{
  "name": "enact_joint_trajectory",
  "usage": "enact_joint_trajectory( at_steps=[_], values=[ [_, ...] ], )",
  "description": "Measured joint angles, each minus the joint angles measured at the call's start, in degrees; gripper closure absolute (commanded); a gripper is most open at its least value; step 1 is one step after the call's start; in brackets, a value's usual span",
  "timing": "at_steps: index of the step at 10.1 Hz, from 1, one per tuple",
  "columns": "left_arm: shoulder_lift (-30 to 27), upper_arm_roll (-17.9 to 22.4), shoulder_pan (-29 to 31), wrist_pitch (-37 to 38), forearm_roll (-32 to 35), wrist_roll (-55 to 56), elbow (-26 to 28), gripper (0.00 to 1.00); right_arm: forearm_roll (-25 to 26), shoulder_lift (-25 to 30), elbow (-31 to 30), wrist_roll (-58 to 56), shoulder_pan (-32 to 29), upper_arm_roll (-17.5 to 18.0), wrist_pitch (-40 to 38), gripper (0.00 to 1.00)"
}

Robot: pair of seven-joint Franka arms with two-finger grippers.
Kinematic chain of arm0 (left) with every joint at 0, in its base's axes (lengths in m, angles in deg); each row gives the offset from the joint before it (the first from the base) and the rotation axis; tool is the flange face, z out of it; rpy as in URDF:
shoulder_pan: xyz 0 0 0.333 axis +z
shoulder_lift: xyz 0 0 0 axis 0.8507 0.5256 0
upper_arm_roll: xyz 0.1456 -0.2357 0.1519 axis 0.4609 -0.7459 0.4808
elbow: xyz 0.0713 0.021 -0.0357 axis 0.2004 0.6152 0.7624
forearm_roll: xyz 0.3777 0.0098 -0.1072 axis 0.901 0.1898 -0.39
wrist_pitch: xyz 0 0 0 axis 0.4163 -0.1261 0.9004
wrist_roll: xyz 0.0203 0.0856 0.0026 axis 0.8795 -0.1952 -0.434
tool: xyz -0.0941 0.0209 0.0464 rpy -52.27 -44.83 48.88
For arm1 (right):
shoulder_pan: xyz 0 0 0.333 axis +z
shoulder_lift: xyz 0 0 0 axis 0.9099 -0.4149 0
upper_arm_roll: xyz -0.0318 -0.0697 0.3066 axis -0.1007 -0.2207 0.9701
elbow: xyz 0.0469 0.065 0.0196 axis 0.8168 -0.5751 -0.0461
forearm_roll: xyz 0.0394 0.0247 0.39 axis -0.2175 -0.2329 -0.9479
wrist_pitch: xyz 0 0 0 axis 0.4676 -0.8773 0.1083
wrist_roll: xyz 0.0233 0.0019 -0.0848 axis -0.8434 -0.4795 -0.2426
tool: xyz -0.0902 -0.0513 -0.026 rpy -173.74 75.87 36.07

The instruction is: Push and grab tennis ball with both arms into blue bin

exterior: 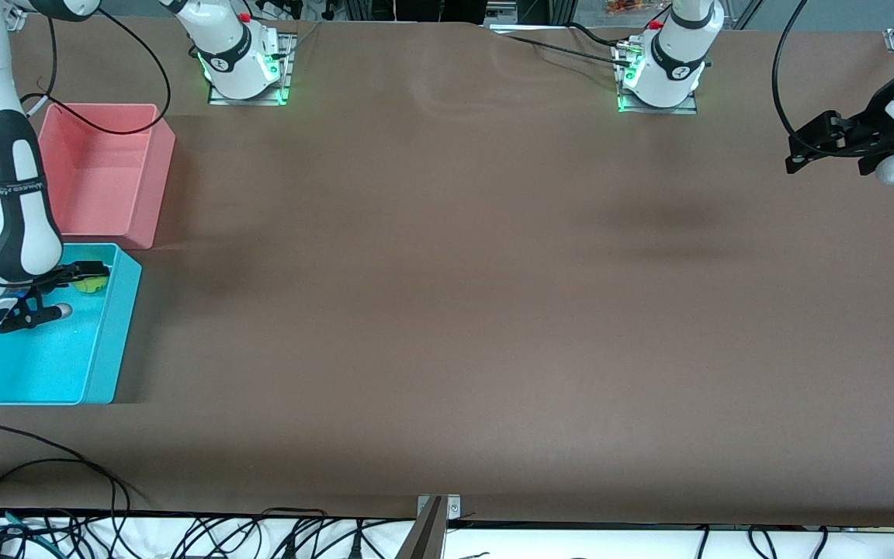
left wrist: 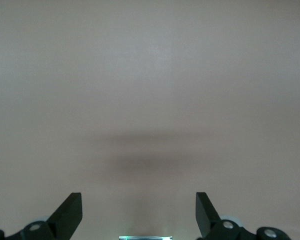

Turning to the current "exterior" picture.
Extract blue plastic bin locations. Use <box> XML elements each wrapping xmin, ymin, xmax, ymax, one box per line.
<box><xmin>0</xmin><ymin>241</ymin><xmax>143</xmax><ymax>406</ymax></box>

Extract pink plastic bin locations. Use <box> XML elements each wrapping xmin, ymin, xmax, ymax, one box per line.
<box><xmin>37</xmin><ymin>102</ymin><xmax>177</xmax><ymax>251</ymax></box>

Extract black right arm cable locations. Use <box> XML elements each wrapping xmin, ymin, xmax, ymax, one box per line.
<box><xmin>19</xmin><ymin>8</ymin><xmax>173</xmax><ymax>137</ymax></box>

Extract teal floor cable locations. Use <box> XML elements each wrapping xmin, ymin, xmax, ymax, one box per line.
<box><xmin>0</xmin><ymin>506</ymin><xmax>56</xmax><ymax>546</ymax></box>

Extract black base cable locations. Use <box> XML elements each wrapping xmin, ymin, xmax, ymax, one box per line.
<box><xmin>486</xmin><ymin>23</ymin><xmax>638</xmax><ymax>71</ymax></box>

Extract grey metal post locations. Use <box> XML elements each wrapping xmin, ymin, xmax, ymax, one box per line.
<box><xmin>394</xmin><ymin>497</ymin><xmax>448</xmax><ymax>559</ymax></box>

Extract small metal table bracket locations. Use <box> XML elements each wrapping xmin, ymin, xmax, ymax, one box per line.
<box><xmin>416</xmin><ymin>495</ymin><xmax>462</xmax><ymax>520</ymax></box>

